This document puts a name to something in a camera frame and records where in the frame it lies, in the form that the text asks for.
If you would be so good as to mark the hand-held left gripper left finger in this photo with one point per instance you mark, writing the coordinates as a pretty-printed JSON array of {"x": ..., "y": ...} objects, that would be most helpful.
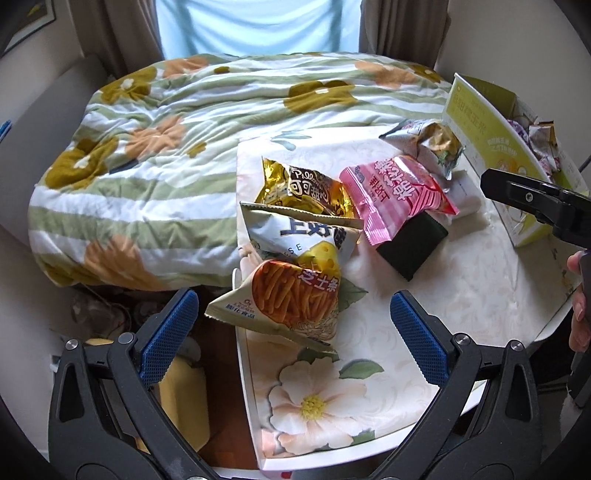
[{"x": 168, "y": 333}]

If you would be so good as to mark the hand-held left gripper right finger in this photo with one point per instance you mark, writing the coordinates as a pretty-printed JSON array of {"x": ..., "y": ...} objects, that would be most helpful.
[{"x": 415, "y": 337}]

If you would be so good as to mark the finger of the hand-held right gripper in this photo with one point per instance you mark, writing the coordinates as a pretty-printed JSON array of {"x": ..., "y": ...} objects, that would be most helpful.
[{"x": 517, "y": 191}]

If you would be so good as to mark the purple snack packet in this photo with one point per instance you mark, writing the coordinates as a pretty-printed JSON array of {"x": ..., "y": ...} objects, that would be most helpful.
[{"x": 521, "y": 127}]

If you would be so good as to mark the green cardboard box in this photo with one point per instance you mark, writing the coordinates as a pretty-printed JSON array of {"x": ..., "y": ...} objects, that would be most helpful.
[{"x": 485, "y": 120}]

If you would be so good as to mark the dark green snack packet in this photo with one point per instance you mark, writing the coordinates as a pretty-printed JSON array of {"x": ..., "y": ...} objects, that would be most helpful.
[{"x": 415, "y": 247}]

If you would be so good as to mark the grey green snack packet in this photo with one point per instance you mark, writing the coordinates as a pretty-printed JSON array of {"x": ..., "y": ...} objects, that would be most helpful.
[{"x": 427, "y": 143}]

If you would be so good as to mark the pink striped snack packet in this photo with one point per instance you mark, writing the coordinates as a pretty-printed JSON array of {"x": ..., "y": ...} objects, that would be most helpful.
[{"x": 397, "y": 194}]

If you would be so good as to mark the orange sticks snack packet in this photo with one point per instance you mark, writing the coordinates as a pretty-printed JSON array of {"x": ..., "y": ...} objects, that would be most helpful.
[{"x": 286, "y": 300}]

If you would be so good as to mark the grey cheese snack packet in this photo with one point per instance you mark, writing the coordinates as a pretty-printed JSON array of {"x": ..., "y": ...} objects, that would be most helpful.
[{"x": 300, "y": 235}]

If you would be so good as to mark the gold brown snack packet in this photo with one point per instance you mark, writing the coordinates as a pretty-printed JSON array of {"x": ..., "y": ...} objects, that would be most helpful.
[{"x": 300, "y": 189}]

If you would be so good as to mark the person's right hand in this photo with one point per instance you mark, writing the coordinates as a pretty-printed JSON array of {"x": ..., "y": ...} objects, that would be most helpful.
[{"x": 579, "y": 334}]

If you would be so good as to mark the white floral tray table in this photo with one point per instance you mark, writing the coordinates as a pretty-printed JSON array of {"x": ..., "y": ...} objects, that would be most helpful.
[{"x": 461, "y": 295}]

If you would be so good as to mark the yellow box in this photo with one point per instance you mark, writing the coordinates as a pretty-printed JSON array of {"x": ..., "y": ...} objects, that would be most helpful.
[{"x": 184, "y": 401}]

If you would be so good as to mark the floral striped blanket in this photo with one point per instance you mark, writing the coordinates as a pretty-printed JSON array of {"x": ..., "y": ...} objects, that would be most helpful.
[{"x": 175, "y": 152}]

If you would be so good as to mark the brown curtain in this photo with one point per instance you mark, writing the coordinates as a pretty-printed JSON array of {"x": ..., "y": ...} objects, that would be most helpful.
[
  {"x": 401, "y": 30},
  {"x": 115, "y": 37}
]

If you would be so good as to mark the grey headboard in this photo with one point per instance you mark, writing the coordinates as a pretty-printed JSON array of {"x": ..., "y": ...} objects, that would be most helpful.
[{"x": 41, "y": 120}]

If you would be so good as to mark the small blue object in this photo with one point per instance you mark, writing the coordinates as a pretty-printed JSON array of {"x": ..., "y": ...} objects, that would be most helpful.
[{"x": 4, "y": 129}]

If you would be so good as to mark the light blue cloth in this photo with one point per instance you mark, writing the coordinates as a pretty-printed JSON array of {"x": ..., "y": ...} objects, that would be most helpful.
[{"x": 258, "y": 25}]

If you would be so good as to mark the framed wall picture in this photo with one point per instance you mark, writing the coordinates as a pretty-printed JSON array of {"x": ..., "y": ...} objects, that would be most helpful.
[{"x": 23, "y": 21}]

